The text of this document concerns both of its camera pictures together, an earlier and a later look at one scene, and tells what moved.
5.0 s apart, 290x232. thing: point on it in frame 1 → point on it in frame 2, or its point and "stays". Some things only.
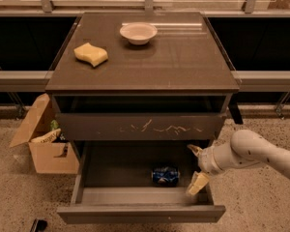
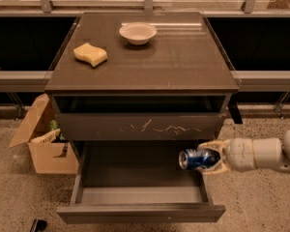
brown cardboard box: [49, 151] stays
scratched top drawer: [141, 117] stays
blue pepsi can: [165, 176] → [194, 159]
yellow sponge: [91, 54] stays
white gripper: [205, 160] → [239, 154]
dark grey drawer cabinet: [177, 89] stays
